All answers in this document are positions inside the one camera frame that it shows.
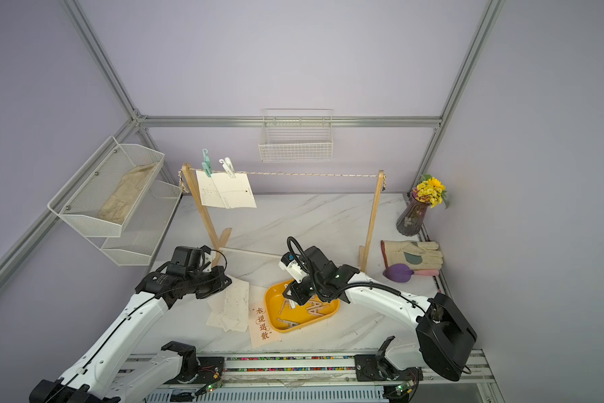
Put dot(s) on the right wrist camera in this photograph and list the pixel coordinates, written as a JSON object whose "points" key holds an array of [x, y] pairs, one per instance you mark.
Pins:
{"points": [[290, 265]]}

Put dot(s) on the beige work gloves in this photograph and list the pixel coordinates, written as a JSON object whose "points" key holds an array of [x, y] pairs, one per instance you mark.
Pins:
{"points": [[416, 255]]}

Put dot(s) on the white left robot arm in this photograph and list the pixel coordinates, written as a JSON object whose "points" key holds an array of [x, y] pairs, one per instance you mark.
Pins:
{"points": [[94, 377]]}

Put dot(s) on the dark purple vase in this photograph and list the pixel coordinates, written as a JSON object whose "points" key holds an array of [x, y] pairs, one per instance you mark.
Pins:
{"points": [[411, 220]]}

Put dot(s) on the white wire wall basket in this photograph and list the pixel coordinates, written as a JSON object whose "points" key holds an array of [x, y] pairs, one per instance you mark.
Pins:
{"points": [[292, 135]]}

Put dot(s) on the wooden clothesline rack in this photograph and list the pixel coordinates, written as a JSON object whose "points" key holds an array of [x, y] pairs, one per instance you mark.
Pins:
{"points": [[336, 220]]}

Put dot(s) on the green plastic clothespin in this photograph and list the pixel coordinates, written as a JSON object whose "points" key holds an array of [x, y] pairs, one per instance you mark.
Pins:
{"points": [[206, 163]]}

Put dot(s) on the pink wooden clothespin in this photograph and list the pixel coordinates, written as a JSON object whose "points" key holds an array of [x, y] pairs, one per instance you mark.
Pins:
{"points": [[283, 306]]}

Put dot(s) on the white plastic clothespin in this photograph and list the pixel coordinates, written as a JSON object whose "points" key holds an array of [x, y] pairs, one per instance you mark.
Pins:
{"points": [[228, 167]]}

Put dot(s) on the yellow plastic tray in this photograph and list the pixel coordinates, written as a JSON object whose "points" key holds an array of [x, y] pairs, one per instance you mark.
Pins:
{"points": [[273, 300]]}

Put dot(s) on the beige cloth in shelf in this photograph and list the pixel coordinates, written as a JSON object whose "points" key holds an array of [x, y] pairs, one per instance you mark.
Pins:
{"points": [[120, 203]]}

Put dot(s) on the white mesh lower shelf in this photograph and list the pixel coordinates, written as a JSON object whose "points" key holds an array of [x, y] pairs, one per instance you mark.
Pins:
{"points": [[143, 234]]}

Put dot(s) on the grey plastic clothespin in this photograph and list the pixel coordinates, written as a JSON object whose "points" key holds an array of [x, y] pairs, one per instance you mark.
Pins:
{"points": [[287, 322]]}

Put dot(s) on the purple pink toy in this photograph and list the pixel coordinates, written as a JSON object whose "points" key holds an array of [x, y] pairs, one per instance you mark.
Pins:
{"points": [[402, 273]]}

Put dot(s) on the aluminium cage frame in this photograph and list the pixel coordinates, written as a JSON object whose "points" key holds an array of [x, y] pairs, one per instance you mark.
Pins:
{"points": [[137, 123]]}

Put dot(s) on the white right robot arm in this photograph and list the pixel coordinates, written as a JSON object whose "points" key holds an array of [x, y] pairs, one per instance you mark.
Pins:
{"points": [[445, 337]]}

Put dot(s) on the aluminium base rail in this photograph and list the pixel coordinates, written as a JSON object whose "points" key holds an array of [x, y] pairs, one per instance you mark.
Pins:
{"points": [[298, 378]]}

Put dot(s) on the white mesh shelf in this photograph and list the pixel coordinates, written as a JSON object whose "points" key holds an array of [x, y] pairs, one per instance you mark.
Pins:
{"points": [[80, 199], [143, 234]]}

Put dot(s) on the white mesh upper shelf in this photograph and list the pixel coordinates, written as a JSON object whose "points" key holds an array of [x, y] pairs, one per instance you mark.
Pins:
{"points": [[80, 199]]}

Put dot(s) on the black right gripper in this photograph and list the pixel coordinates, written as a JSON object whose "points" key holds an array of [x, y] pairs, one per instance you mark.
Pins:
{"points": [[300, 295]]}

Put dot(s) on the pink lettered postcard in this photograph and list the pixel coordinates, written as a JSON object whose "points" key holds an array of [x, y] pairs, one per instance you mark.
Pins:
{"points": [[259, 328]]}

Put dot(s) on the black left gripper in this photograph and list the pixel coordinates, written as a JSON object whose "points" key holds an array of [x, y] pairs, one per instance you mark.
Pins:
{"points": [[222, 281]]}

